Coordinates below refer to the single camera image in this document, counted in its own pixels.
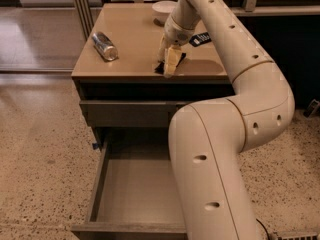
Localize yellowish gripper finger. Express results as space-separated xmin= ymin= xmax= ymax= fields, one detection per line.
xmin=164 ymin=45 xmax=182 ymax=78
xmin=157 ymin=35 xmax=168 ymax=62

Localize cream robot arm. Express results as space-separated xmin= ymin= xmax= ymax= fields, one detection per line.
xmin=158 ymin=0 xmax=294 ymax=240

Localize grey drawer cabinet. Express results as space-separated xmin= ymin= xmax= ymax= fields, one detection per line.
xmin=72 ymin=4 xmax=234 ymax=146

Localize closed grey top drawer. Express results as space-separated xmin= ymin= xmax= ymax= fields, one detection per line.
xmin=80 ymin=100 xmax=187 ymax=128

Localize open grey middle drawer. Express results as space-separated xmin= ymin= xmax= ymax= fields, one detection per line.
xmin=71 ymin=128 xmax=187 ymax=240

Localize white ceramic bowl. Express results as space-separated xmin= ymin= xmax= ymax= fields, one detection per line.
xmin=152 ymin=1 xmax=176 ymax=24

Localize silver metal can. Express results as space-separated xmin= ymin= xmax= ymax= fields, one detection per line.
xmin=92 ymin=32 xmax=118 ymax=61

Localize small dark floor device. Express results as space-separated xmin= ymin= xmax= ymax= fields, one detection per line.
xmin=303 ymin=99 xmax=320 ymax=118

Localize floor power strip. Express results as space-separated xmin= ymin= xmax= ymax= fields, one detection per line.
xmin=270 ymin=231 xmax=320 ymax=240

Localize black floor cable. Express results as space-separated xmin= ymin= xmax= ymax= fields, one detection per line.
xmin=255 ymin=218 xmax=270 ymax=240

